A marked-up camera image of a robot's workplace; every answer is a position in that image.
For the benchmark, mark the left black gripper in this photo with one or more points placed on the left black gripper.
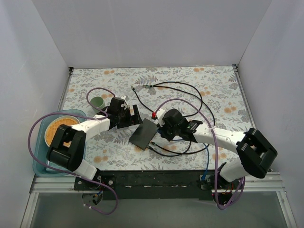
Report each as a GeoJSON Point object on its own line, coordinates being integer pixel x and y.
{"type": "Point", "coordinates": [129, 118]}

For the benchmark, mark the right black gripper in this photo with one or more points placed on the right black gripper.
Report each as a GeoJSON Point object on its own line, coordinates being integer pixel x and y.
{"type": "Point", "coordinates": [166, 134]}

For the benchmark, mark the black network switch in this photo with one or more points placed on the black network switch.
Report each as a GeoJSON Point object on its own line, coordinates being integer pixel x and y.
{"type": "Point", "coordinates": [144, 133]}

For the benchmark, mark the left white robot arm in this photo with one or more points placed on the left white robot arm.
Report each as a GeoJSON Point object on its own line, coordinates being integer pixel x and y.
{"type": "Point", "coordinates": [67, 147]}

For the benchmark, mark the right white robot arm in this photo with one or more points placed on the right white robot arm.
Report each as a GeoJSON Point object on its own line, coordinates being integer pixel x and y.
{"type": "Point", "coordinates": [255, 153]}

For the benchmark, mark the floral table mat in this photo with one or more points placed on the floral table mat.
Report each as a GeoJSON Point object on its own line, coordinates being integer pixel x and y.
{"type": "Point", "coordinates": [200, 93]}

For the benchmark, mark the green cup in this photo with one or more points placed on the green cup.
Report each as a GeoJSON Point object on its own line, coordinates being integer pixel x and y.
{"type": "Point", "coordinates": [98, 103]}

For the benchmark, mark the orange woven plate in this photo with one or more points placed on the orange woven plate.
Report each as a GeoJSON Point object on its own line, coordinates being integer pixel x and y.
{"type": "Point", "coordinates": [53, 126]}

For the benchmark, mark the teal plastic tray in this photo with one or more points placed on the teal plastic tray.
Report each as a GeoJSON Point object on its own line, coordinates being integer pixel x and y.
{"type": "Point", "coordinates": [41, 148]}

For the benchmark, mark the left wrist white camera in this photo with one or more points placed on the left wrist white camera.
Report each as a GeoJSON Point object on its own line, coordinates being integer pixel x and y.
{"type": "Point", "coordinates": [125, 101]}

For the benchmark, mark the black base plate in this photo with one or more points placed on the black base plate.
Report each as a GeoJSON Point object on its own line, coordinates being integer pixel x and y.
{"type": "Point", "coordinates": [150, 184]}

